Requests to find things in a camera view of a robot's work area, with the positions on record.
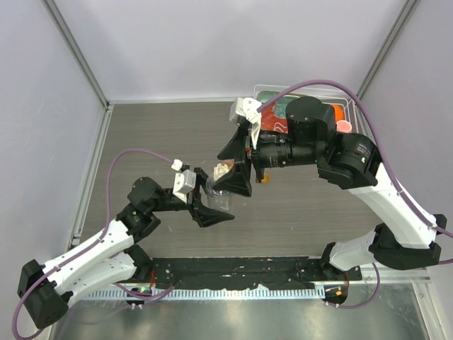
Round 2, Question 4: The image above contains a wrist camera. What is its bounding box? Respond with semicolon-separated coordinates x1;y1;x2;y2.
228;96;265;149
173;169;196;203

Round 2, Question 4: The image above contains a teal square plate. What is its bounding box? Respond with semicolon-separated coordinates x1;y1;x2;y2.
256;91;304;105

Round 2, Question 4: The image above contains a clear bottle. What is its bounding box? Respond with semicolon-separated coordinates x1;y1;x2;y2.
206;174;232;213

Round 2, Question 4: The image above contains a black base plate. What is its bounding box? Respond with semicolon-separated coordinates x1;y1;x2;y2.
143;256;362;290

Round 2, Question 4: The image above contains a white cable duct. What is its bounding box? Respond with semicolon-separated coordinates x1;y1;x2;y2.
85;285;325;301

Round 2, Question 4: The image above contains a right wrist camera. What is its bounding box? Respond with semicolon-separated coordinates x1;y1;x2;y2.
228;96;265;149

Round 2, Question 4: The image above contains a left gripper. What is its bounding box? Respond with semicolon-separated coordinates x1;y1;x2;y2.
149;168;234;225

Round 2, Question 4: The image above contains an orange bottle cap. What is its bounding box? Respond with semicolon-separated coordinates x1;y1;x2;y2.
260;173;270;183

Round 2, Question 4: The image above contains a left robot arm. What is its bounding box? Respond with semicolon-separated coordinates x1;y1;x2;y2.
18;168;234;330

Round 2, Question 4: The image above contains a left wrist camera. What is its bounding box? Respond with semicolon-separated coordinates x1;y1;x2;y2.
173;169;196;203

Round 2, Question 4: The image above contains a white wire dish rack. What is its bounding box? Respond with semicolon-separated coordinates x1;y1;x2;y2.
254;84;355;123

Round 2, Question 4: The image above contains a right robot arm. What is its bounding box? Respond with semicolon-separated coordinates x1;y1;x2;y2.
213;96;447;280

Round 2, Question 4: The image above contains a pink cup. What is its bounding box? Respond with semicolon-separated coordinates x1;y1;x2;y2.
336;120;352;133

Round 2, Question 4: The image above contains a white bottle cap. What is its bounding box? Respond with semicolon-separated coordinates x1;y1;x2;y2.
212;163;230;181

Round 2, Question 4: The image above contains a red teal floral plate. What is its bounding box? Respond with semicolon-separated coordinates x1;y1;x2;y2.
261;96;294;134

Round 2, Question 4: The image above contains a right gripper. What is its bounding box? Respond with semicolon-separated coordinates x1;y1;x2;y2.
212;125;321;198

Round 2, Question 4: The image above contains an orange bowl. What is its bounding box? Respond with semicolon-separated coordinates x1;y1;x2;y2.
333;105;345;123

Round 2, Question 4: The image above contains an orange filled bottle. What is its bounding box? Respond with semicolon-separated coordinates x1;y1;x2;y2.
224;159;234;169

